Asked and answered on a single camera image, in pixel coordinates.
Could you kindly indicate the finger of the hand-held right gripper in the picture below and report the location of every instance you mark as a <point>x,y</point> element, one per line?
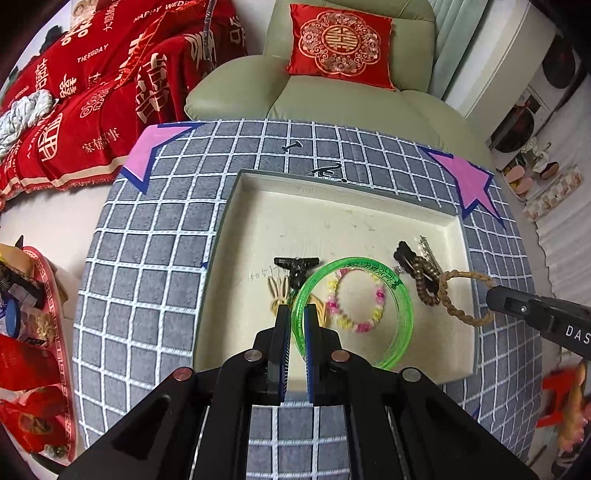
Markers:
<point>512,302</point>

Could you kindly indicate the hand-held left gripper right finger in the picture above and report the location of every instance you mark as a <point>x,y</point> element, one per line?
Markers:
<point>310,360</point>

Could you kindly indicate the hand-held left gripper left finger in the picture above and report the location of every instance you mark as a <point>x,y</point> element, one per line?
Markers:
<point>281,355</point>

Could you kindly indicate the silver metal hair clip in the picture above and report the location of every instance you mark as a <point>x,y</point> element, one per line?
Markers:
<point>427,251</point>

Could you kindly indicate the green translucent bangle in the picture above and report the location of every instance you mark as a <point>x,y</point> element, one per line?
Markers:
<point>369,265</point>

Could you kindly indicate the grey-green jewelry tray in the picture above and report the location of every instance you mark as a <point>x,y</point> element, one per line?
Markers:
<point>332,217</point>

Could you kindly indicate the red plastic item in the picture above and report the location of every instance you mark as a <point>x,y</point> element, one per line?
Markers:
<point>556,392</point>

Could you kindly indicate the black claw hair clip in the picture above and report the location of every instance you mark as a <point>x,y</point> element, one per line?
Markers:
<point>295,267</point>

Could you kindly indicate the floral patterned mat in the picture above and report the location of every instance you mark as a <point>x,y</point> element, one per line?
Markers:
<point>554,196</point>

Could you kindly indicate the dark comb hair clip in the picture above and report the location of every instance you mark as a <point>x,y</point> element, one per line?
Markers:
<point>404,253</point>

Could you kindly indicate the grey checked tablecloth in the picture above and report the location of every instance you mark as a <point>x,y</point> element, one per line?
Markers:
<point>152,286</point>

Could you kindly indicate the small black hair pin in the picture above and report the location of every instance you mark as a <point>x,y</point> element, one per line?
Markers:
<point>323,171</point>
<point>292,146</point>

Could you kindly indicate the red patterned rim tray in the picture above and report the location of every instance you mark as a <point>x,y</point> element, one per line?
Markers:
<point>51,295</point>

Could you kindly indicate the pale green sofa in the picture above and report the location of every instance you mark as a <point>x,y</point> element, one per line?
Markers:
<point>351,110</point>

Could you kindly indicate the red packet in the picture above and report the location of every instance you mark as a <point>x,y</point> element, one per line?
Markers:
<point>25,364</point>
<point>30,415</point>

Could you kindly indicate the round blue tin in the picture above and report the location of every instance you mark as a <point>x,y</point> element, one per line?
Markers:
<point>10,318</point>

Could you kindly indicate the pale green curtain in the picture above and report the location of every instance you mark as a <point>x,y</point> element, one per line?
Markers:
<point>455,32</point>

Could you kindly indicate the red embroidered cushion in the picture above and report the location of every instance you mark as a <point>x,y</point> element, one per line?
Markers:
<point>341,41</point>

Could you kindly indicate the red printed blanket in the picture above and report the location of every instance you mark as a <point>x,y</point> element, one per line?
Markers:
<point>92,92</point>

